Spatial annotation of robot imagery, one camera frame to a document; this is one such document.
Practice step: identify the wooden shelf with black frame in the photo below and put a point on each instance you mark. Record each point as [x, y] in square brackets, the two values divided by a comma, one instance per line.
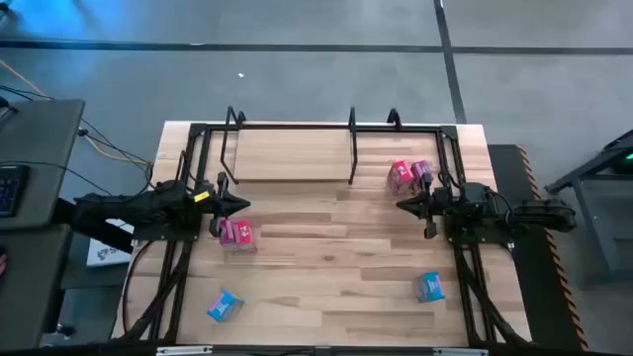
[292, 155]

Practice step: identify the black metal table frame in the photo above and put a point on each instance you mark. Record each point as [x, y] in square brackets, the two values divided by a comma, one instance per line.
[449, 132]

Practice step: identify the black frame bracket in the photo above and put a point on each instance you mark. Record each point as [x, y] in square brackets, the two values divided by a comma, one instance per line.
[394, 118]
[241, 117]

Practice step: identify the grey desk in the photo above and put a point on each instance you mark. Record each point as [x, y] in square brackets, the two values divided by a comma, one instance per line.
[39, 158]

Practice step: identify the white printed box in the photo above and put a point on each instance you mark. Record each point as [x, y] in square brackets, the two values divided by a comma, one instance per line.
[106, 254]

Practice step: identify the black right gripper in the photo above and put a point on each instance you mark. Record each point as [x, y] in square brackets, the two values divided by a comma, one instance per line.
[447, 204]

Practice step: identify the blue Rice Krispies cereal box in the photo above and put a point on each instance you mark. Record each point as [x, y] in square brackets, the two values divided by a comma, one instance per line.
[225, 306]
[429, 288]

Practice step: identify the black mat with striped edge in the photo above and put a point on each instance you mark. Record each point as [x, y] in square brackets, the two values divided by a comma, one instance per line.
[529, 267]

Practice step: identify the silver metal bracket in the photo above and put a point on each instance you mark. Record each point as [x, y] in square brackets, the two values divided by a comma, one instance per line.
[183, 350]
[460, 352]

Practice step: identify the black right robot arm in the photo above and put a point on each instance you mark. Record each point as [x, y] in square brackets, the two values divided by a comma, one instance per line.
[539, 215]

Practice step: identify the black keyboard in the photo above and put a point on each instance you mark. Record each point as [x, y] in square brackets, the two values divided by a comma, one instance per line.
[12, 190]

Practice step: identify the red Froot Loops cereal box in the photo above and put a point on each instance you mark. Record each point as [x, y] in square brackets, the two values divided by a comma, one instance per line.
[244, 236]
[400, 178]

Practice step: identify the black equipment cart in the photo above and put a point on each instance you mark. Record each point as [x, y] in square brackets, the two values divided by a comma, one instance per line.
[598, 163]

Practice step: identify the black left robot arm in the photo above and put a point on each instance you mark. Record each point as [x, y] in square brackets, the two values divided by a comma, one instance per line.
[123, 207]

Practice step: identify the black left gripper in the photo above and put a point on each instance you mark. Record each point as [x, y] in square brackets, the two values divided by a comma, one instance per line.
[205, 203]

